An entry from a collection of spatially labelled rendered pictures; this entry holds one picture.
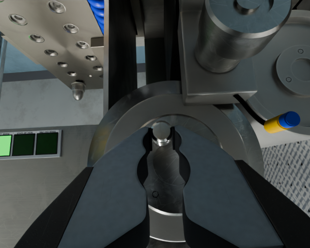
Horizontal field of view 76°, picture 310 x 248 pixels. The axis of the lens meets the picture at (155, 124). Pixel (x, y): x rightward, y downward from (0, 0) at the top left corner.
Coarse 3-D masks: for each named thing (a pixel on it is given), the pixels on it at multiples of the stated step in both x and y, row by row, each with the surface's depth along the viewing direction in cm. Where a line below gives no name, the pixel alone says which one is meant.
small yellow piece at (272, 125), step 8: (240, 96) 14; (248, 112) 13; (288, 112) 10; (256, 120) 13; (264, 120) 13; (272, 120) 12; (280, 120) 11; (288, 120) 10; (296, 120) 10; (272, 128) 12; (280, 128) 11; (288, 128) 11
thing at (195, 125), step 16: (192, 128) 15; (208, 128) 15; (160, 160) 15; (176, 160) 15; (160, 176) 15; (176, 176) 15; (160, 192) 14; (176, 192) 14; (160, 208) 14; (176, 208) 14
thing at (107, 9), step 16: (112, 0) 23; (112, 16) 23; (112, 32) 22; (112, 48) 22; (128, 48) 34; (112, 64) 21; (128, 64) 33; (112, 80) 21; (128, 80) 32; (112, 96) 21
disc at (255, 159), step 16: (128, 96) 18; (144, 96) 18; (112, 112) 18; (224, 112) 17; (240, 112) 17; (96, 128) 18; (112, 128) 17; (240, 128) 17; (96, 144) 17; (256, 144) 17; (96, 160) 17; (256, 160) 16; (160, 240) 15
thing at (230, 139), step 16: (160, 96) 17; (176, 96) 17; (128, 112) 17; (144, 112) 17; (160, 112) 17; (176, 112) 16; (192, 112) 16; (208, 112) 16; (128, 128) 16; (224, 128) 16; (112, 144) 16; (224, 144) 16; (240, 144) 16; (160, 224) 15; (176, 224) 15; (176, 240) 14
